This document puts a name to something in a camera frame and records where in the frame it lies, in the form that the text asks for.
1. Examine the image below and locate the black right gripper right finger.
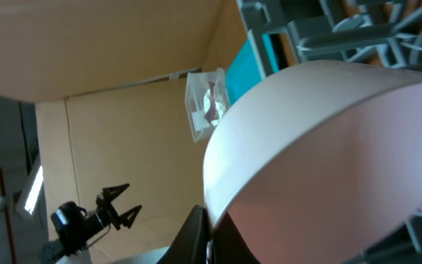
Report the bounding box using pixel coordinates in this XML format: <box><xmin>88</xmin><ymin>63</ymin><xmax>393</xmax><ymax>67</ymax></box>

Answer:
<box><xmin>212</xmin><ymin>213</ymin><xmax>260</xmax><ymax>264</ymax></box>

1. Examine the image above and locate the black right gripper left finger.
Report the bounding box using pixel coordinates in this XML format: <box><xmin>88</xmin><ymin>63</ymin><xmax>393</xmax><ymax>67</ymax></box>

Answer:
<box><xmin>158</xmin><ymin>205</ymin><xmax>209</xmax><ymax>264</ymax></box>

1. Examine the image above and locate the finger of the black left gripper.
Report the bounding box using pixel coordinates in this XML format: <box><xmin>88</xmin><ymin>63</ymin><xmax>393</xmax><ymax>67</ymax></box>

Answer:
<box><xmin>114</xmin><ymin>205</ymin><xmax>142</xmax><ymax>230</ymax></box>
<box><xmin>96</xmin><ymin>183</ymin><xmax>130</xmax><ymax>205</ymax></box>

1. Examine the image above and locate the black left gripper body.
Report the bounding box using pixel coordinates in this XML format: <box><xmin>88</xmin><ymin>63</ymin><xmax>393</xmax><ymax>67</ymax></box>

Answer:
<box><xmin>51</xmin><ymin>201</ymin><xmax>111</xmax><ymax>255</ymax></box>

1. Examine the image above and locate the small pink bowl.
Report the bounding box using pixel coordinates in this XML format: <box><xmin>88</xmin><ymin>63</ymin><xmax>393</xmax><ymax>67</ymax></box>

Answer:
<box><xmin>202</xmin><ymin>59</ymin><xmax>422</xmax><ymax>264</ymax></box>

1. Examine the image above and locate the red sauce packet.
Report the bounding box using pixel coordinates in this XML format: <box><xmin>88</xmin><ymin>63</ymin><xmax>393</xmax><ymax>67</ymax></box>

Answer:
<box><xmin>204</xmin><ymin>81</ymin><xmax>218</xmax><ymax>124</ymax></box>

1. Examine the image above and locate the clear plastic waste bin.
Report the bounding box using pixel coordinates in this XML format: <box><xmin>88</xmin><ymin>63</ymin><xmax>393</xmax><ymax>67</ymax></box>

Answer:
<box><xmin>185</xmin><ymin>68</ymin><xmax>230</xmax><ymax>142</ymax></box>

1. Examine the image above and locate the grey dishwasher rack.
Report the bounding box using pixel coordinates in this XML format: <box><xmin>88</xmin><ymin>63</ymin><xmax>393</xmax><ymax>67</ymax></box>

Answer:
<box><xmin>235</xmin><ymin>0</ymin><xmax>422</xmax><ymax>264</ymax></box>

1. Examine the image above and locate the white napkin in bin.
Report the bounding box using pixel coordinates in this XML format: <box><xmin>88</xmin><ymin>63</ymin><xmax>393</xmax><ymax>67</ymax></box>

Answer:
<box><xmin>203</xmin><ymin>88</ymin><xmax>228</xmax><ymax>126</ymax></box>

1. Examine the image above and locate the teal serving tray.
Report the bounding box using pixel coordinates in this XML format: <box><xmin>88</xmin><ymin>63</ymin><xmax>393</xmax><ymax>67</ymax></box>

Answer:
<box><xmin>226</xmin><ymin>40</ymin><xmax>262</xmax><ymax>105</ymax></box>

